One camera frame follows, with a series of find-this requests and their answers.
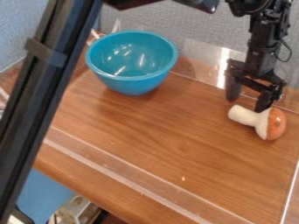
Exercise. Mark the clear acrylic corner bracket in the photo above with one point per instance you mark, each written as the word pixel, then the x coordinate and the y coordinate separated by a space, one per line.
pixel 97 34

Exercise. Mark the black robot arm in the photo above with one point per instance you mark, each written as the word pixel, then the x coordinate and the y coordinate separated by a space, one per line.
pixel 269 22

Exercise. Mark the clear acrylic front barrier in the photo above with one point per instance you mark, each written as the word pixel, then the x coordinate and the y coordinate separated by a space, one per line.
pixel 183 202

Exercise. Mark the white brown toy mushroom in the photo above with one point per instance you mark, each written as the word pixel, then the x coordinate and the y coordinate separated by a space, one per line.
pixel 267 122

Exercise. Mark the clear acrylic back barrier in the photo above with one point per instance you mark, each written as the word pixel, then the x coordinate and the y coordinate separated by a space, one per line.
pixel 223 68

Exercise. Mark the black stand leg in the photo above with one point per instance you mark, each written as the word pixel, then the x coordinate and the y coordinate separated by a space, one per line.
pixel 19 218

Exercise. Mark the blue plastic bowl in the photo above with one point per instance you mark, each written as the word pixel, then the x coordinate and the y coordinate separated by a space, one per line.
pixel 133 60

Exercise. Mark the clear acrylic barrier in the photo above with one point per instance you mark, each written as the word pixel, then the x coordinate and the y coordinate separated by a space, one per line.
pixel 223 68
pixel 183 202

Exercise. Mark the dark blue metal post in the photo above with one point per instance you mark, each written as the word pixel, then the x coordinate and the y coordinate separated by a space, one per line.
pixel 54 51

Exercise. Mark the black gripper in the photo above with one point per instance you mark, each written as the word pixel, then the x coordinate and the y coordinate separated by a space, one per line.
pixel 255 73

